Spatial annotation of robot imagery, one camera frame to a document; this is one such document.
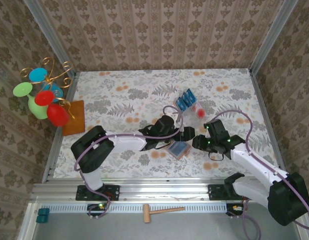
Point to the blue credit card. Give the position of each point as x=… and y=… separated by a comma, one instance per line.
x=186, y=99
x=179, y=148
x=192, y=95
x=180, y=104

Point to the clear acrylic card rack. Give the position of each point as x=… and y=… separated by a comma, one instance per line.
x=202, y=121

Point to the brown leather card holder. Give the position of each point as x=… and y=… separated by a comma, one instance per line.
x=179, y=156

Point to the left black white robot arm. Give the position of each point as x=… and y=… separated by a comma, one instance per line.
x=92, y=150

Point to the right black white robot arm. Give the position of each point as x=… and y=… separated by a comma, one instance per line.
x=287, y=200

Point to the white card with red dot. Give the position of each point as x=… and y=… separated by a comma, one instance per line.
x=200, y=111

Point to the floral patterned table cover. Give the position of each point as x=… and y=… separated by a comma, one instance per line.
x=119, y=82

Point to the right controller circuit board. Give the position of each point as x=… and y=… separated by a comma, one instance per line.
x=235, y=208

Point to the controller circuit board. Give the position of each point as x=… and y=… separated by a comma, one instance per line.
x=235, y=208
x=97, y=208

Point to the orange wooden base board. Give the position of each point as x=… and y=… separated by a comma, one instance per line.
x=78, y=120

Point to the wooden mallet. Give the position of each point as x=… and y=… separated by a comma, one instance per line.
x=147, y=213

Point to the red plastic wine glass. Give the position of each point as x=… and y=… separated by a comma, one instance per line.
x=58, y=115

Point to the left controller circuit board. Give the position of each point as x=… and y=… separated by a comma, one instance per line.
x=97, y=208

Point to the blue plastic wine glass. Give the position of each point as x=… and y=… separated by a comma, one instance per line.
x=37, y=75

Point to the green plastic wine glass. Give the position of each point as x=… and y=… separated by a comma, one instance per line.
x=22, y=89

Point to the teal plastic block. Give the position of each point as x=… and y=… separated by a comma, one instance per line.
x=42, y=219
x=43, y=212

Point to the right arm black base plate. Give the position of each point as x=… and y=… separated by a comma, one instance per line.
x=214, y=192

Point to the aluminium mounting rail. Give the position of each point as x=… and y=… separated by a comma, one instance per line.
x=164, y=190

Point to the aluminium table side rail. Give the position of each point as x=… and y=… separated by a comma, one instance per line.
x=71, y=90
x=260, y=100

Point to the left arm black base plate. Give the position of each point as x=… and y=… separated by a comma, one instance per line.
x=112, y=193

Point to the aluminium frame post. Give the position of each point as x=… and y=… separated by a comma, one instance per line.
x=271, y=37
x=52, y=37

